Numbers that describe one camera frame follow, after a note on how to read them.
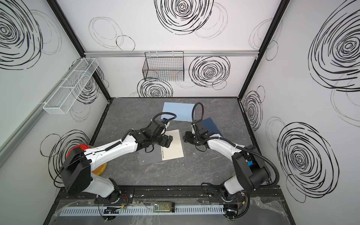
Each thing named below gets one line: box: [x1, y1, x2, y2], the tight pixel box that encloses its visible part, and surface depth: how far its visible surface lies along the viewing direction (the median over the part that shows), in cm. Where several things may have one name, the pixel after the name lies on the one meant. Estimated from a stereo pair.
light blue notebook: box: [160, 102, 195, 122], surface depth 117 cm
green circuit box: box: [153, 201, 175, 213], surface depth 68 cm
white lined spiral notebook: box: [138, 128, 185, 166], surface depth 90 cm
